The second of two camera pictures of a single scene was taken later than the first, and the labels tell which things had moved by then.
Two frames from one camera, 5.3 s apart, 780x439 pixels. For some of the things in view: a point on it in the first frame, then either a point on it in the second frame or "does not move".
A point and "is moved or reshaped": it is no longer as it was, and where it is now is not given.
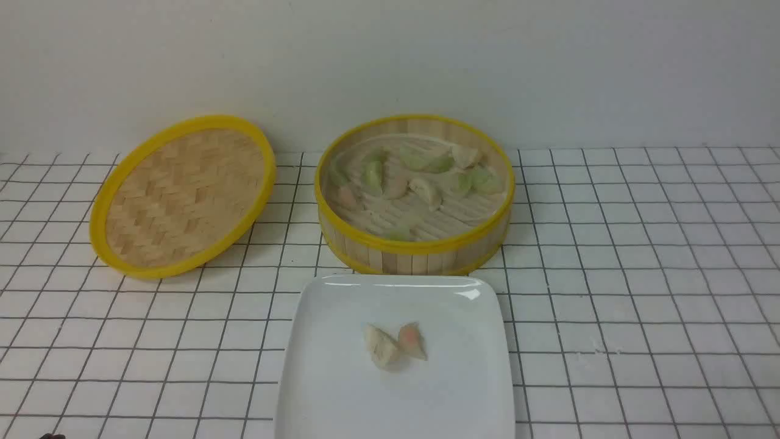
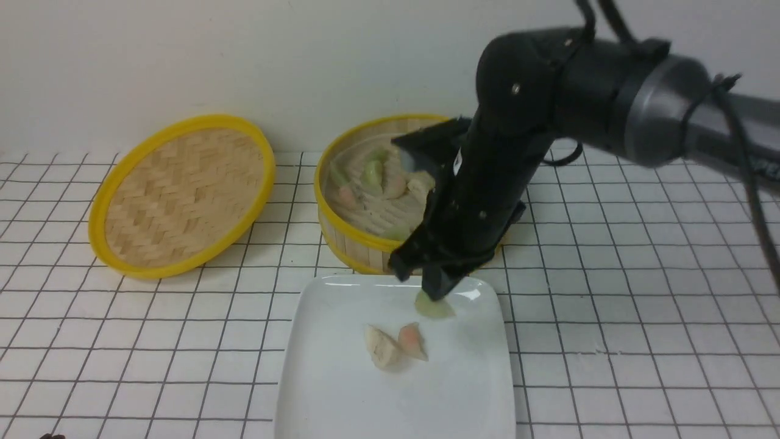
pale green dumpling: x=466 y=183 is moved or reshaped
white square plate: x=330 y=386 does not move
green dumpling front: x=398 y=231 does not move
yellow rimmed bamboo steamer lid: x=181 y=197 does not move
